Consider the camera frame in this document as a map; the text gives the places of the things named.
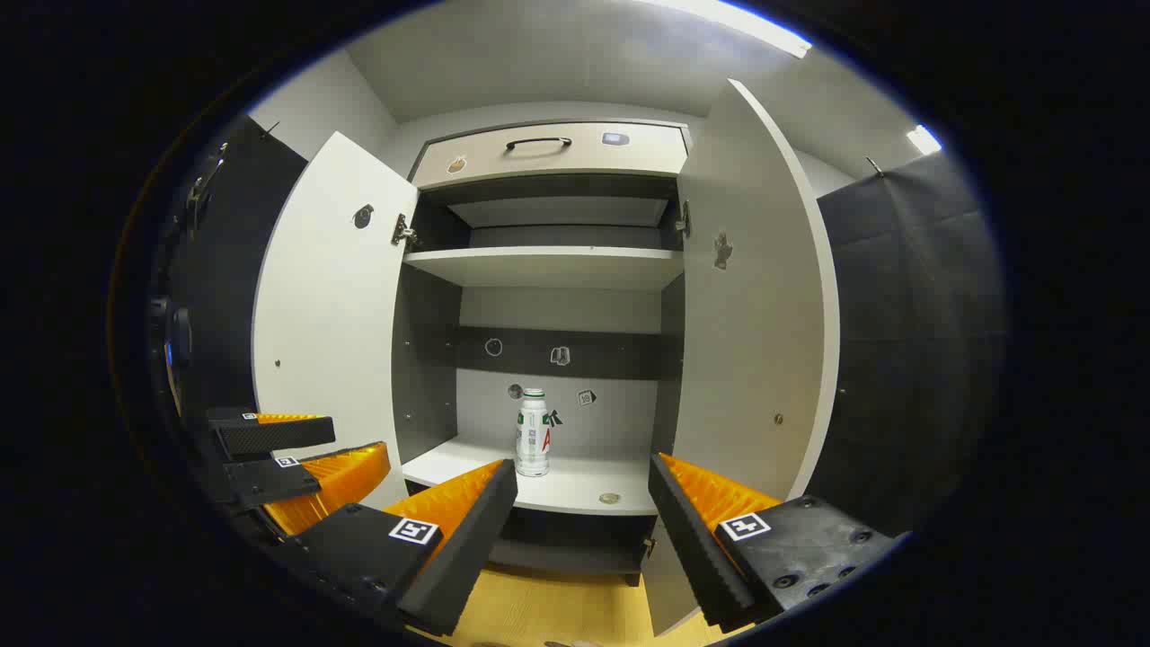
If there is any white bottle with green label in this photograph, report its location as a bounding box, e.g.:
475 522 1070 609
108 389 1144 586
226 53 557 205
516 388 551 477

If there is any white cabinet shelf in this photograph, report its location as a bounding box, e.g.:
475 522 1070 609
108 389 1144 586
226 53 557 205
402 246 686 291
401 437 661 517

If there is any black backdrop cloth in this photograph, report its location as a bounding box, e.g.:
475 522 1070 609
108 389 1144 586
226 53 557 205
804 151 1005 537
166 115 309 423

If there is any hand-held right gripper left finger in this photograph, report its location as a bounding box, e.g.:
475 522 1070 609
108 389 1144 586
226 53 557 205
286 458 519 637

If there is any white cabinet door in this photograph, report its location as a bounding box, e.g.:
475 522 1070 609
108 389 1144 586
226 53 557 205
252 132 420 509
642 79 841 637

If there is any grey and white cabinet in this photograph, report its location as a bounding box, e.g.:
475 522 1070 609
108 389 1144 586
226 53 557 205
392 121 693 585

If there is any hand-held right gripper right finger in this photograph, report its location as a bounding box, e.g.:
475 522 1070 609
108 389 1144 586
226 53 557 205
647 452 899 633

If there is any beige cabinet drawer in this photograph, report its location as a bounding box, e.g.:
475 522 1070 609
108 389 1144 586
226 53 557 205
411 122 691 190

